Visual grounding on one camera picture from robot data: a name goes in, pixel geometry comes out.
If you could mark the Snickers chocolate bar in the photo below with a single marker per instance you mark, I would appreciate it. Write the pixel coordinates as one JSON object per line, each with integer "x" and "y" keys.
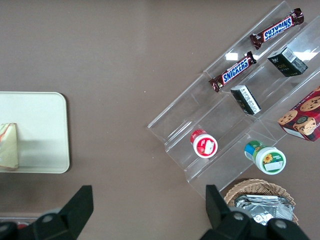
{"x": 235, "y": 71}
{"x": 277, "y": 28}

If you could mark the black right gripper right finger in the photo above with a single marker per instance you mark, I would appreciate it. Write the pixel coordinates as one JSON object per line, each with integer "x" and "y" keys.
{"x": 220, "y": 220}

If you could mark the light wicker basket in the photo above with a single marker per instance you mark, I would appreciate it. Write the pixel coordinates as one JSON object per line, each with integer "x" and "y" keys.
{"x": 257, "y": 186}

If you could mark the cream rectangular tray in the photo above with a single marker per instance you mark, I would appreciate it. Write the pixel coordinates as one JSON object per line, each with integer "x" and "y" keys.
{"x": 40, "y": 125}

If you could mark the triangular sandwich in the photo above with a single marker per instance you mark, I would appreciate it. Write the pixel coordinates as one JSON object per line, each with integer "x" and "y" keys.
{"x": 8, "y": 147}

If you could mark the green lid yogurt cup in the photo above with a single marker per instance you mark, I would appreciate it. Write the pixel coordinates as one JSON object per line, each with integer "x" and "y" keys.
{"x": 268, "y": 158}

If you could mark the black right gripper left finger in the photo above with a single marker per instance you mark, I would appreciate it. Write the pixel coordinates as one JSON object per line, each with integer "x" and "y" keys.
{"x": 75, "y": 212}

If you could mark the red lid yogurt cup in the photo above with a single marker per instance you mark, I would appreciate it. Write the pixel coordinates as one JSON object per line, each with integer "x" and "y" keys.
{"x": 205, "y": 145}

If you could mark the red cookie box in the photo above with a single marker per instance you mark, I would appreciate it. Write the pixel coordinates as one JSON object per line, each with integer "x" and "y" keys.
{"x": 303, "y": 117}

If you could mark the silver foil packets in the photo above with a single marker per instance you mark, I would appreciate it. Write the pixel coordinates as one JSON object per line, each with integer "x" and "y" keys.
{"x": 265, "y": 207}

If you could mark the small black box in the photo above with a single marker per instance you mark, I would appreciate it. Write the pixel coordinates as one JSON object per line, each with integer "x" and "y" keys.
{"x": 287, "y": 62}
{"x": 246, "y": 100}

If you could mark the clear acrylic stepped stand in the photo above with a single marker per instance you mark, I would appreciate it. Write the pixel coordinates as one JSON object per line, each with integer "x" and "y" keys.
{"x": 200, "y": 110}

